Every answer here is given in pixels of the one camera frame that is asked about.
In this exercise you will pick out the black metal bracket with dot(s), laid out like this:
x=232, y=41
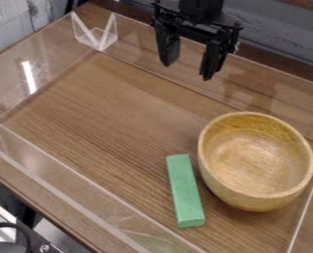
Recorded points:
x=40, y=245

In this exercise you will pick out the clear acrylic tray wall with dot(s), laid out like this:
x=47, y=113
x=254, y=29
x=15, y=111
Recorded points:
x=94, y=113

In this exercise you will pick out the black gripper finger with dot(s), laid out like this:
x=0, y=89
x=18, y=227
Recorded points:
x=167, y=43
x=213, y=59

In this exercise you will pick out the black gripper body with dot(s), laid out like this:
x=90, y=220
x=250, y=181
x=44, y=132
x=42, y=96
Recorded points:
x=199, y=21

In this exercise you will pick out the brown wooden bowl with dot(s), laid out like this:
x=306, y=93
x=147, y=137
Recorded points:
x=254, y=161

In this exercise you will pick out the green rectangular block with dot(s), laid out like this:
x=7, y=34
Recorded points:
x=186, y=200

